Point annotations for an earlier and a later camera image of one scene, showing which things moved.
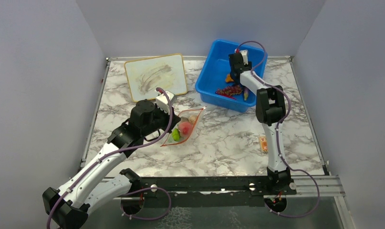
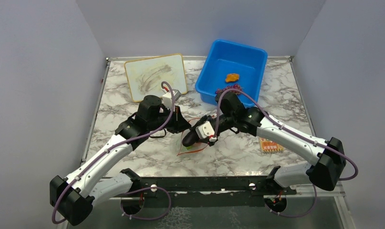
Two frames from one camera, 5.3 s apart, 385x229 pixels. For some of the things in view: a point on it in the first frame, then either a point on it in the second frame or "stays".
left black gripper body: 163,119 → 173,126
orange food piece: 228,78 stays
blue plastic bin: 216,66 stays
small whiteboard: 166,72 stays
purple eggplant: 245,94 → 190,138
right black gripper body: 248,65 → 223,122
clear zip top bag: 189,119 → 198,146
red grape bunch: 230,90 stays
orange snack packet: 264,143 stays
